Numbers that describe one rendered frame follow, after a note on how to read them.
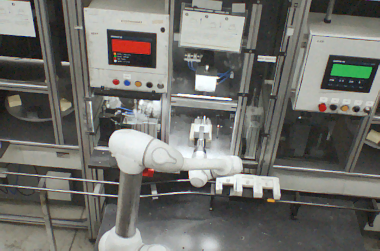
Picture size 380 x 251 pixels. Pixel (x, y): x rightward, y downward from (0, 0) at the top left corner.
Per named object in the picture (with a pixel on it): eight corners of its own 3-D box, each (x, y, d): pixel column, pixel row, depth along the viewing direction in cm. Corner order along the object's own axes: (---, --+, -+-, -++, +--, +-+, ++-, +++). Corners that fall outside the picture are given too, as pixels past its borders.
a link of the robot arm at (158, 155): (189, 151, 201) (161, 141, 205) (177, 145, 184) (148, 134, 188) (178, 179, 199) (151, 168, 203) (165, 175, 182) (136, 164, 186)
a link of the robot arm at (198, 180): (192, 171, 255) (215, 168, 252) (190, 191, 243) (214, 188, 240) (187, 157, 249) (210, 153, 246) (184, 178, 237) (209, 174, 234)
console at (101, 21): (88, 89, 244) (82, 10, 217) (101, 62, 268) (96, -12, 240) (165, 96, 243) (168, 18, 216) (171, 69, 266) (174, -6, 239)
